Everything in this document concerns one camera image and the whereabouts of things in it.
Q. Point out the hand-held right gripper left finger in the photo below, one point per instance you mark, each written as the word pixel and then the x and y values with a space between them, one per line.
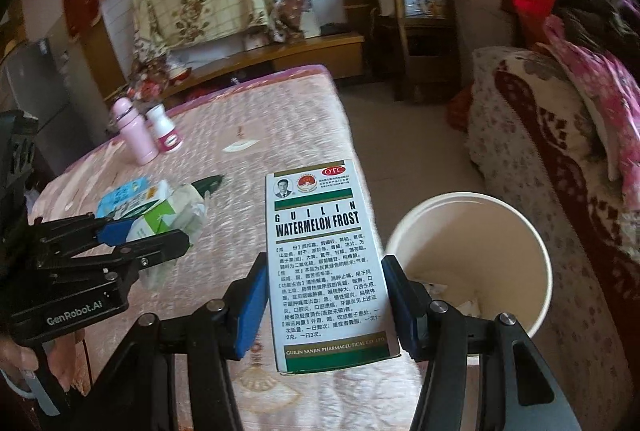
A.
pixel 250 306

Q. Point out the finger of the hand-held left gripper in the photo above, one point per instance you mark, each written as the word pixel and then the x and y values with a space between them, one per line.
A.
pixel 117 232
pixel 155 251

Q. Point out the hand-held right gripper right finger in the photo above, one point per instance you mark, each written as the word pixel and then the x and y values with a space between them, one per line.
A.
pixel 400 306

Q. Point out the green white carton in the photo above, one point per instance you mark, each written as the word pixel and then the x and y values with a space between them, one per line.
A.
pixel 152 221

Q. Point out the green white medicine box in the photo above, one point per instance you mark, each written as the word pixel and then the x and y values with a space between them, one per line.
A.
pixel 325 261

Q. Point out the white bucket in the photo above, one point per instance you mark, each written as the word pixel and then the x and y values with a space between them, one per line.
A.
pixel 500 261

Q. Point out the person's left hand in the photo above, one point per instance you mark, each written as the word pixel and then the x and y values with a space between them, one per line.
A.
pixel 17 353

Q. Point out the blue white carton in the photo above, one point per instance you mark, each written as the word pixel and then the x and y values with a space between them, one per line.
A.
pixel 122 198

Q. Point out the white paper scraps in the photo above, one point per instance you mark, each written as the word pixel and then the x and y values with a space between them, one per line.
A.
pixel 450 298

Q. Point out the crumpled white tissue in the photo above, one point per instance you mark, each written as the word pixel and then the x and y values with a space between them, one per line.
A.
pixel 190 208

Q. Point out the dark green pouch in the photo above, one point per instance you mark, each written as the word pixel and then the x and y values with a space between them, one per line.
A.
pixel 207 185

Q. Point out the pink bottle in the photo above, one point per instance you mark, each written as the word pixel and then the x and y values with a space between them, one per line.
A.
pixel 137 136

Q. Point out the white pill bottle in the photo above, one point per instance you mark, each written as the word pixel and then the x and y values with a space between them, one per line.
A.
pixel 165 131

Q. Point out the pile of plastic bags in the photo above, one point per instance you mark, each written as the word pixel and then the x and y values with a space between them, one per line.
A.
pixel 150 81

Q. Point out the grey refrigerator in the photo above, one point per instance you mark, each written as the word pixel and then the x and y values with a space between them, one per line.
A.
pixel 45 81

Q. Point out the red white pot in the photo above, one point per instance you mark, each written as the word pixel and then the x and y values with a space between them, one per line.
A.
pixel 179 71

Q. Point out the orange bag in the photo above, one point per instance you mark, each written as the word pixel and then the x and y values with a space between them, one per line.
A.
pixel 459 111

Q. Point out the floral covered sofa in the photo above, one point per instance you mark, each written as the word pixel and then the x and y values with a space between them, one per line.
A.
pixel 500 111

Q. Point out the wooden TV cabinet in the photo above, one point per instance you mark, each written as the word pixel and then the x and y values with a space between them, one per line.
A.
pixel 300 48

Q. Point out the wooden shelf stand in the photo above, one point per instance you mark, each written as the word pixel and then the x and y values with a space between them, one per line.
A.
pixel 415 56

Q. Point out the black box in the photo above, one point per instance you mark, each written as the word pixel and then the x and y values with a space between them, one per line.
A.
pixel 334 29

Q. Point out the pink floral blanket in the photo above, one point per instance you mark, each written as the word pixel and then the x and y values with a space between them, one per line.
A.
pixel 600 76

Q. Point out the red bag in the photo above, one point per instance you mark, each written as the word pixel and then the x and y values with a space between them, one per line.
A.
pixel 530 8

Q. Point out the dark brown cloth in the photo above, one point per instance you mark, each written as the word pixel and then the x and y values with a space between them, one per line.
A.
pixel 590 8

